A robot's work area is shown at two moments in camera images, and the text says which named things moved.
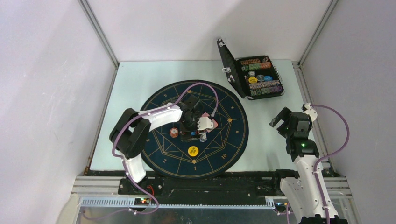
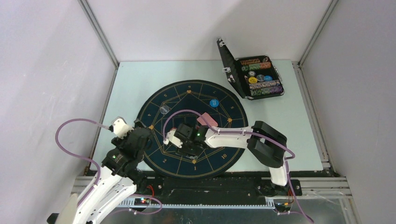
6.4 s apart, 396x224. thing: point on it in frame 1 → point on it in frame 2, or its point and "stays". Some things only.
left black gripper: x=186 y=133 → x=120 y=142
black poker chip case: x=256 y=76 stays
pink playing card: x=215 y=123 stays
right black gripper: x=284 y=115 → x=184 y=150
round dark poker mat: x=203 y=157 stays
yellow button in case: x=252 y=80 stays
